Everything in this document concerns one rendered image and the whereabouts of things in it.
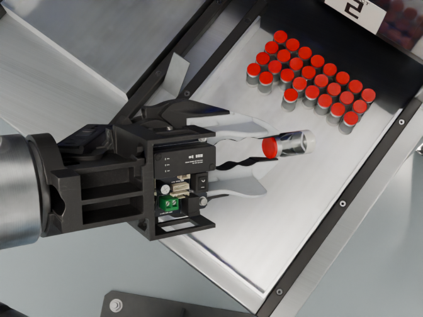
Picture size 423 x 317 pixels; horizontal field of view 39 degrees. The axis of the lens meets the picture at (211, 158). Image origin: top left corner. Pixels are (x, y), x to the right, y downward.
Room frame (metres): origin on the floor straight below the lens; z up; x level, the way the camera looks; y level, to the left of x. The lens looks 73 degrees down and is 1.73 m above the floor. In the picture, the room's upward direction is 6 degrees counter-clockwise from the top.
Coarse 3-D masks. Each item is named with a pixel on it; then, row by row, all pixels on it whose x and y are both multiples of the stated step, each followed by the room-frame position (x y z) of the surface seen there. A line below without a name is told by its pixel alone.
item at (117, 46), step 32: (32, 0) 0.56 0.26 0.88; (64, 0) 0.55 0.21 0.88; (96, 0) 0.54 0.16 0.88; (128, 0) 0.54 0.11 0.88; (160, 0) 0.53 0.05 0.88; (192, 0) 0.52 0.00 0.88; (64, 32) 0.49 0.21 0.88; (96, 32) 0.48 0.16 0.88; (128, 32) 0.48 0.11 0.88; (160, 32) 0.47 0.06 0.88; (96, 64) 0.43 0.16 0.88; (128, 64) 0.42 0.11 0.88; (128, 96) 0.36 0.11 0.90
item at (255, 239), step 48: (240, 48) 0.42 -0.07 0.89; (192, 96) 0.34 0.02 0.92; (240, 96) 0.35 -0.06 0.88; (240, 144) 0.27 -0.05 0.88; (336, 144) 0.25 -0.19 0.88; (288, 192) 0.19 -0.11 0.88; (336, 192) 0.18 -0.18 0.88; (192, 240) 0.13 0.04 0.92; (240, 240) 0.12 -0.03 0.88; (288, 240) 0.12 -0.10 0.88
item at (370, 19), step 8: (328, 0) 0.43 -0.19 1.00; (336, 0) 0.42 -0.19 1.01; (344, 0) 0.41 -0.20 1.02; (352, 0) 0.40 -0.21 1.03; (360, 0) 0.40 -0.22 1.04; (336, 8) 0.42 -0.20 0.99; (344, 8) 0.41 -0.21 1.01; (368, 8) 0.39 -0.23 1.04; (376, 8) 0.38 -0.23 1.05; (352, 16) 0.40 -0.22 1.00; (360, 16) 0.39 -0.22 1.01; (368, 16) 0.38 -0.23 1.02; (376, 16) 0.38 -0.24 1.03; (384, 16) 0.37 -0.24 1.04; (360, 24) 0.39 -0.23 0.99; (368, 24) 0.38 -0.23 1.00; (376, 24) 0.37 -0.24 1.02; (376, 32) 0.37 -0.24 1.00
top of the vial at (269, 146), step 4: (264, 140) 0.16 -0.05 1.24; (268, 140) 0.16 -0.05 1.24; (272, 140) 0.15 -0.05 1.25; (264, 144) 0.15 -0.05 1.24; (268, 144) 0.15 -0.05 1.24; (272, 144) 0.15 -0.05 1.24; (276, 144) 0.15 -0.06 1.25; (264, 148) 0.15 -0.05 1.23; (268, 148) 0.15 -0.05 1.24; (272, 148) 0.15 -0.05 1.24; (276, 148) 0.15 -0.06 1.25; (264, 152) 0.15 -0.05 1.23; (268, 152) 0.15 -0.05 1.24; (272, 152) 0.14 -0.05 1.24; (276, 152) 0.14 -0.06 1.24; (268, 156) 0.14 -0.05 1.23; (272, 156) 0.14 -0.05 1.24
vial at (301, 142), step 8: (280, 136) 0.16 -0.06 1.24; (288, 136) 0.16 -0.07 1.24; (296, 136) 0.16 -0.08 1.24; (304, 136) 0.16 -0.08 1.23; (312, 136) 0.16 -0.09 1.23; (280, 144) 0.15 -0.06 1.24; (288, 144) 0.15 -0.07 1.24; (296, 144) 0.15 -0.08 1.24; (304, 144) 0.15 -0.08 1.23; (312, 144) 0.15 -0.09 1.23; (280, 152) 0.14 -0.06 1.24; (288, 152) 0.14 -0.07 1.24; (296, 152) 0.15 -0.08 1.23; (304, 152) 0.15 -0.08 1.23
